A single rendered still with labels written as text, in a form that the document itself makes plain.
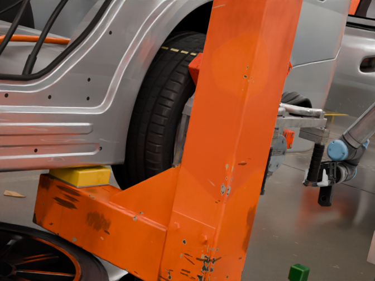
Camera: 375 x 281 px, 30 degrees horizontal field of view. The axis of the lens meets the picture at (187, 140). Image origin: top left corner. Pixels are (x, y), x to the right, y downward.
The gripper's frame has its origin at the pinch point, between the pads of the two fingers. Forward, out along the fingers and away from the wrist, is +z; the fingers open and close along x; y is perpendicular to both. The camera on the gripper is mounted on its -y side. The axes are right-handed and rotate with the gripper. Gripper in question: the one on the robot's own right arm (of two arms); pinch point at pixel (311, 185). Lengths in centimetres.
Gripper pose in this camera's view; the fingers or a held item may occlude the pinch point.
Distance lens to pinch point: 245.6
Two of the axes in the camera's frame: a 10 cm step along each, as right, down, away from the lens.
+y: -0.3, -10.0, -0.4
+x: 8.3, 0.0, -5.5
